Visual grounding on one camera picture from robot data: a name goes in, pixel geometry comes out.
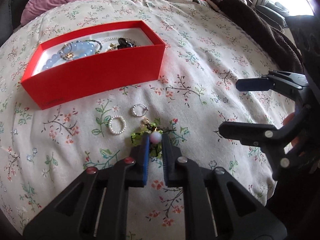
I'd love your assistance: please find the green bead bracelet white pendant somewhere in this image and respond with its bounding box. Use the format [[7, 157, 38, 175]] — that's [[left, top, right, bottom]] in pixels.
[[130, 118, 176, 159]]

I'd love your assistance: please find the black crystal hair claw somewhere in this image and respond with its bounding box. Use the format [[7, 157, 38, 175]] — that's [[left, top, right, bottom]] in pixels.
[[117, 37, 136, 49]]

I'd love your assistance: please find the multicolor seed bead bracelet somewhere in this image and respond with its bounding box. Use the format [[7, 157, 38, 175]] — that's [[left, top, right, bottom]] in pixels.
[[57, 39, 103, 61]]

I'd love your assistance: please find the red jewelry box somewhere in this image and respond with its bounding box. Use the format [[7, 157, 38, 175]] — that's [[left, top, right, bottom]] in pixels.
[[21, 21, 165, 109]]

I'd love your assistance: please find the person's right hand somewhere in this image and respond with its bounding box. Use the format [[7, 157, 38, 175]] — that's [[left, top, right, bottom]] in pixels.
[[278, 111, 306, 157]]

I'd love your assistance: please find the dark brown blanket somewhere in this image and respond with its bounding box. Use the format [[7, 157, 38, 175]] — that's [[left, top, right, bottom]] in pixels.
[[206, 0, 303, 74]]

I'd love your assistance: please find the floral bed sheet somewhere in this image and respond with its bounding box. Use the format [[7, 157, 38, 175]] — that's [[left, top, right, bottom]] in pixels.
[[1, 0, 294, 232]]

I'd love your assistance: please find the dark grey cushion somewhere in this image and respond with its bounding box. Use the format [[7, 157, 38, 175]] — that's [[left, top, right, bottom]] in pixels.
[[1, 0, 29, 46]]

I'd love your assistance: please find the small pearl ring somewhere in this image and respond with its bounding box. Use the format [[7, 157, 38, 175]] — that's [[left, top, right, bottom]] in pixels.
[[108, 115, 127, 136]]

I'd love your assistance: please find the small silver bead ring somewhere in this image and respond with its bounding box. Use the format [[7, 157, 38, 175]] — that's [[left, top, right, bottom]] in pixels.
[[131, 103, 150, 118]]

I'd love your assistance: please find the pearl bead necklace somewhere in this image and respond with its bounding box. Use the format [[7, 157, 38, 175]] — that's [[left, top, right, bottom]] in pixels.
[[96, 36, 131, 46]]

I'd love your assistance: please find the blue bead bracelet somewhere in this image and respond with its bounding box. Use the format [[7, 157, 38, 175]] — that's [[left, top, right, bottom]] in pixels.
[[42, 41, 97, 71]]

